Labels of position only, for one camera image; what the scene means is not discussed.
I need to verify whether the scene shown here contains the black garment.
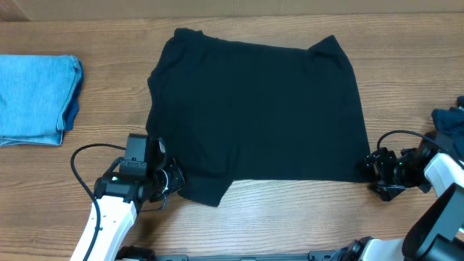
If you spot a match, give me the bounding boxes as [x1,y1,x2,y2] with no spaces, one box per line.
[146,28,372,207]

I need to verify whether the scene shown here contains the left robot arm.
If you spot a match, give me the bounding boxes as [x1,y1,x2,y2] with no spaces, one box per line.
[70,133,185,261]

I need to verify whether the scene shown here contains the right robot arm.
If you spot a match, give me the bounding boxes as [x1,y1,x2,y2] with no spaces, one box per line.
[329,132,463,261]

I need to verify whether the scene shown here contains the dark navy garment pile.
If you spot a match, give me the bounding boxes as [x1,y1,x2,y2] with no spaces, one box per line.
[431,96,464,159]

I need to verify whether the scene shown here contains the folded light blue jeans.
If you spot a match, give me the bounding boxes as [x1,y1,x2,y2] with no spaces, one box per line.
[1,54,84,146]

